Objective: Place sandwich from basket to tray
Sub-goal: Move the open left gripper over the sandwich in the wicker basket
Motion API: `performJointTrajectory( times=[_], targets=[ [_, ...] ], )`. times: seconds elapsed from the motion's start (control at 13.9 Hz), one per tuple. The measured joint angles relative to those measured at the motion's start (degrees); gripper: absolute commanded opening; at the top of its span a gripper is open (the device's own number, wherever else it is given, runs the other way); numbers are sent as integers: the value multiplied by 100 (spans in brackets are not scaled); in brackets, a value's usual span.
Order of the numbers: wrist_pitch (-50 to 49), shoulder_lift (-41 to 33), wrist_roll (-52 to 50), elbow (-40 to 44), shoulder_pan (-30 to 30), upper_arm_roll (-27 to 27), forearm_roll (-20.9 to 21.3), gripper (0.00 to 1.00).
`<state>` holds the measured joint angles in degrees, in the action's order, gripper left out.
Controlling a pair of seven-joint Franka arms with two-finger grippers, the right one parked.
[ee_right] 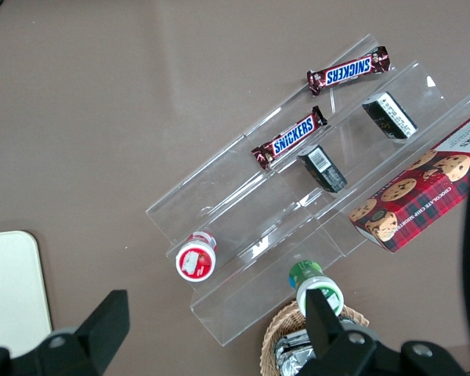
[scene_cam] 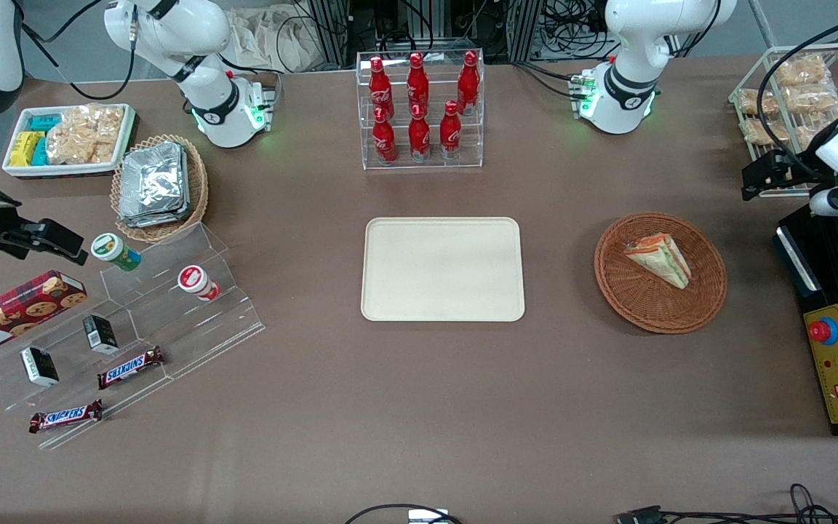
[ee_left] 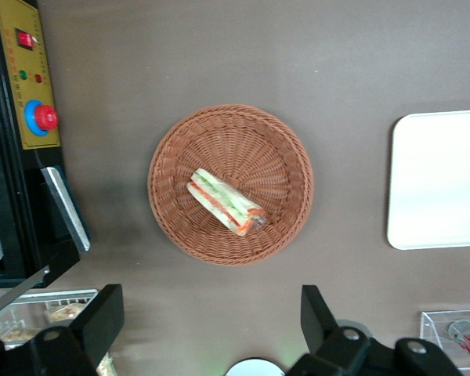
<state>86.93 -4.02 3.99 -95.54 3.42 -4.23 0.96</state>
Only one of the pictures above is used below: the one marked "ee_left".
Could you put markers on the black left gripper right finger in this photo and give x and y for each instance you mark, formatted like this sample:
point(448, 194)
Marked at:
point(317, 317)

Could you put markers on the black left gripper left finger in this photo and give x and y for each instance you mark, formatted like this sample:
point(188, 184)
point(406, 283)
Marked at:
point(102, 313)

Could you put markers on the triangle sandwich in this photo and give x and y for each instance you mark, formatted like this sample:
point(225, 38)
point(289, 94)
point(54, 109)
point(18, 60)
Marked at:
point(223, 199)

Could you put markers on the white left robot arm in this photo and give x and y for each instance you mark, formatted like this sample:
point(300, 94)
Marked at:
point(254, 370)

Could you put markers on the round brown wicker basket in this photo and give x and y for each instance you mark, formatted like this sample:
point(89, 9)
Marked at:
point(258, 149)

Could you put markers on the beige rectangular plastic tray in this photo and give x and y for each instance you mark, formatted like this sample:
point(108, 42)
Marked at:
point(438, 180)

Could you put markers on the silver metal lid bar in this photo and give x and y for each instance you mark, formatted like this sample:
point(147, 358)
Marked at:
point(11, 293)

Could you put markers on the clear acrylic bottle rack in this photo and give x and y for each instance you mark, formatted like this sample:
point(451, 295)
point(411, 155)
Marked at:
point(434, 333)

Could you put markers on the black appliance with yellow panel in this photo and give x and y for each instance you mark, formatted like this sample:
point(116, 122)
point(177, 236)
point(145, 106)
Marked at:
point(8, 188)

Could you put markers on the red emergency stop button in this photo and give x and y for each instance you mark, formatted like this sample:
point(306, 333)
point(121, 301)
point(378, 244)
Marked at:
point(45, 117)

